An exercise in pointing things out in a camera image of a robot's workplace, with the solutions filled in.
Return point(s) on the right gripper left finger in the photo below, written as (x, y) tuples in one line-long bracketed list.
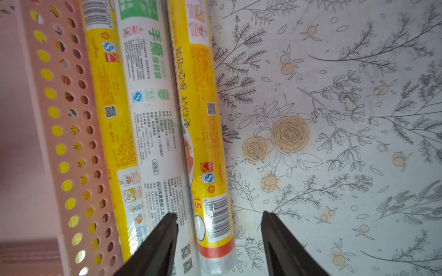
[(156, 254)]

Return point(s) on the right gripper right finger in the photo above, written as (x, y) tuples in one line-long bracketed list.
[(284, 254)]

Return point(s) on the white green plastic wrap roll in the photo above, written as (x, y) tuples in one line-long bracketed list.
[(151, 88)]

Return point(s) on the yellow plastic wrap roll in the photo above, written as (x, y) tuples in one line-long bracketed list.
[(106, 64), (202, 130)]

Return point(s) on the pink perforated plastic basket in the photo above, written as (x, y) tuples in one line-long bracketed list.
[(56, 210)]

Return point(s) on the floral patterned table mat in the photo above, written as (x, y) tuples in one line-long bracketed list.
[(332, 120)]

